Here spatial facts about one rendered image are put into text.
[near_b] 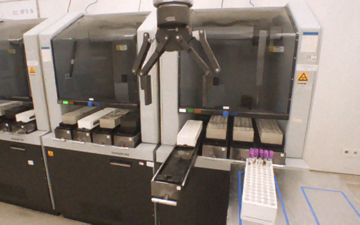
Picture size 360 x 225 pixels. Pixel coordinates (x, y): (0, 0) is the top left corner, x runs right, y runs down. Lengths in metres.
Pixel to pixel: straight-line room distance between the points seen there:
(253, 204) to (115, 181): 1.05
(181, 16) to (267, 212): 0.59
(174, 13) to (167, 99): 0.88
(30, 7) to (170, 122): 2.59
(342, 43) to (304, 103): 1.30
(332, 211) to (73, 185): 1.54
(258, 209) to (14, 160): 1.82
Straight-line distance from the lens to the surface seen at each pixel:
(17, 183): 2.22
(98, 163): 1.58
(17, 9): 3.59
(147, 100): 0.52
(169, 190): 0.94
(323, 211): 0.90
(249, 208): 0.75
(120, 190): 1.61
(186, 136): 1.22
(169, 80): 1.29
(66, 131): 1.64
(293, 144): 1.37
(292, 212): 0.85
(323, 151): 2.72
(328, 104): 2.56
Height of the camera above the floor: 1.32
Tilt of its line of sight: 14 degrees down
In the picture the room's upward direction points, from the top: straight up
